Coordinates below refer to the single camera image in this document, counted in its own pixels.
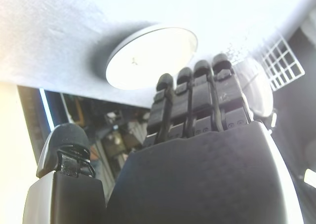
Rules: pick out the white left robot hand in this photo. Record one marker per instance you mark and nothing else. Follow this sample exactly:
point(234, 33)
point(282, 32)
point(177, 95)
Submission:
point(197, 179)

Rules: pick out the white robot column blue strip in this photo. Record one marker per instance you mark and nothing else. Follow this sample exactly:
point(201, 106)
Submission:
point(12, 135)

